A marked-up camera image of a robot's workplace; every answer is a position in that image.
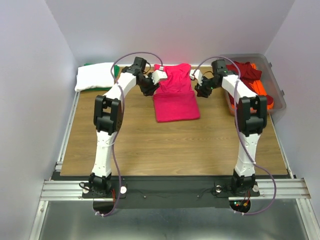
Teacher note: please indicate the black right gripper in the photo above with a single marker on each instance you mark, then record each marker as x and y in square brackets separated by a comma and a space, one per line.
[201, 91]

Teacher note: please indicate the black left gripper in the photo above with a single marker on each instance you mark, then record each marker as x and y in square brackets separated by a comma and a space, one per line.
[150, 90]

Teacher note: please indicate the pink t shirt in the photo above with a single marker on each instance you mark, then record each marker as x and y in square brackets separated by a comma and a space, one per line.
[175, 99]

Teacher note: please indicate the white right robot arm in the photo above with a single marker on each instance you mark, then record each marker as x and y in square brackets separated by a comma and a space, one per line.
[250, 116]

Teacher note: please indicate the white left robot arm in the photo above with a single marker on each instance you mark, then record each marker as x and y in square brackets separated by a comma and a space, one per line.
[108, 118]

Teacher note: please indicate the folded green t shirt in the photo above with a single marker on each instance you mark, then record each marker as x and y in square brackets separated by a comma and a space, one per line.
[116, 71]

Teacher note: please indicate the dark red t shirt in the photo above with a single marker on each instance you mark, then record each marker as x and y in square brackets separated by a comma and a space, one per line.
[251, 77]

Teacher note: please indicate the folded white t shirt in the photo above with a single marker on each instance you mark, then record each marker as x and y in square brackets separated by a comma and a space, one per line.
[96, 76]

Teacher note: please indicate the clear plastic storage bin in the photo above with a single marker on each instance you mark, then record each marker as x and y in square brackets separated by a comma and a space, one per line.
[268, 80]

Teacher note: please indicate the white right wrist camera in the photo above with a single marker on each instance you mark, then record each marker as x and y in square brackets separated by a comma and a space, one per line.
[196, 74]

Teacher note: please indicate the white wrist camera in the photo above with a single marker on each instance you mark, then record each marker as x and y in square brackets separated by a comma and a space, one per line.
[159, 75]
[196, 74]

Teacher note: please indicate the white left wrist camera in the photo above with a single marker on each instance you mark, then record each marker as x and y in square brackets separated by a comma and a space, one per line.
[159, 75]

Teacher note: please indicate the aluminium mounting rail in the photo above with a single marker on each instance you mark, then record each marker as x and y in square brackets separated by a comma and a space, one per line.
[69, 190]

